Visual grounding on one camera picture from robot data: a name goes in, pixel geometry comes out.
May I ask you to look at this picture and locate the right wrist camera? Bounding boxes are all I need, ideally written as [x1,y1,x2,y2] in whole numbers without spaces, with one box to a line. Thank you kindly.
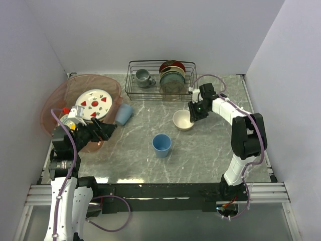
[188,87,203,103]

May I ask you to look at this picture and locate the cream yellow plate in rack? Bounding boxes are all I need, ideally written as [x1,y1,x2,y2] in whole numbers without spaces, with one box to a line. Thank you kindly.
[159,66,186,77]

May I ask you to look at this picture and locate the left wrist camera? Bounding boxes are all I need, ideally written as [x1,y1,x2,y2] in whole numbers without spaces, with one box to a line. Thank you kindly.
[62,105,87,125]

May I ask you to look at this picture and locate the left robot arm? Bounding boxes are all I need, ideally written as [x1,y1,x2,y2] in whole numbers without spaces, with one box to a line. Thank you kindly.
[44,117,117,240]

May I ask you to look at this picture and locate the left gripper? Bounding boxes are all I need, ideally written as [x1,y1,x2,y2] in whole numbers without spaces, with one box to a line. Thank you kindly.
[70,116,117,153]

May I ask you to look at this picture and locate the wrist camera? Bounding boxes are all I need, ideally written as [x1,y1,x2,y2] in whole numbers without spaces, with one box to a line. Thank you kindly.
[188,87,203,103]
[62,105,87,125]

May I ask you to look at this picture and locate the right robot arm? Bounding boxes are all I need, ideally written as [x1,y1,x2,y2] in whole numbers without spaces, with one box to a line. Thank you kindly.
[188,83,267,200]

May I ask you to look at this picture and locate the aluminium frame rail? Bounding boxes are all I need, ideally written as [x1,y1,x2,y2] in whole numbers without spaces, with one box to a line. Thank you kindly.
[14,182,302,240]

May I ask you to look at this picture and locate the pink transparent plastic bin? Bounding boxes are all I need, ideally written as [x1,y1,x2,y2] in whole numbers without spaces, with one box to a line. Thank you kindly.
[40,74,123,137]

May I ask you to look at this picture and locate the grey-green ceramic mug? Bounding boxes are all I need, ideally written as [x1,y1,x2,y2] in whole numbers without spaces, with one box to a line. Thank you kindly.
[134,69,156,88]

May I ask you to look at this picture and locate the blue bottom plate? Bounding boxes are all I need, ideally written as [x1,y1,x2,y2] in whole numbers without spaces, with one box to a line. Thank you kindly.
[75,89,113,121]

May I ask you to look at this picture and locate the clear glass plate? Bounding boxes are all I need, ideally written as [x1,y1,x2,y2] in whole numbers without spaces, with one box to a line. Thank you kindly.
[159,79,187,97]

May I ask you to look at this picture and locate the light blue cup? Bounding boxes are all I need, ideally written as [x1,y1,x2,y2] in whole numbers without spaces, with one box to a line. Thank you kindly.
[114,103,133,126]

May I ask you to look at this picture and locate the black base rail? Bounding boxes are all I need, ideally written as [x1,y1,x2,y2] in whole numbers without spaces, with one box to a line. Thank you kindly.
[69,182,249,214]

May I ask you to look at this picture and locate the red floral plate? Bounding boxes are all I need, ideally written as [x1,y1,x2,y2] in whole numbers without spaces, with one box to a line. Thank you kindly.
[159,60,186,73]

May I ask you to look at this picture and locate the purple cable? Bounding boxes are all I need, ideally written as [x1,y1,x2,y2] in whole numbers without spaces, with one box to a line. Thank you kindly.
[50,108,131,241]
[189,74,265,220]

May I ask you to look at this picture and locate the black wire dish rack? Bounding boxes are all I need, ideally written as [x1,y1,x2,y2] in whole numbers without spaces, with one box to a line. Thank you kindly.
[125,60,198,102]

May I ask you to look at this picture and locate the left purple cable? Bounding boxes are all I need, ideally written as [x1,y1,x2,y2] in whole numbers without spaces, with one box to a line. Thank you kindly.
[50,108,131,241]

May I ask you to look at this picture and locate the plain cream bowl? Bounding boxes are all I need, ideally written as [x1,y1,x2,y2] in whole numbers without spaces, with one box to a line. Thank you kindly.
[173,109,194,131]

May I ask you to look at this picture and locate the blue plastic cup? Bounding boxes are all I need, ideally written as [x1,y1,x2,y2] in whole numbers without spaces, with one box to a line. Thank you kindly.
[152,134,172,158]

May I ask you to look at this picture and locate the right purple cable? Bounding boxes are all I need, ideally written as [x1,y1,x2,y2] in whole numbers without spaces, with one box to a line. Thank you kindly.
[189,74,265,220]

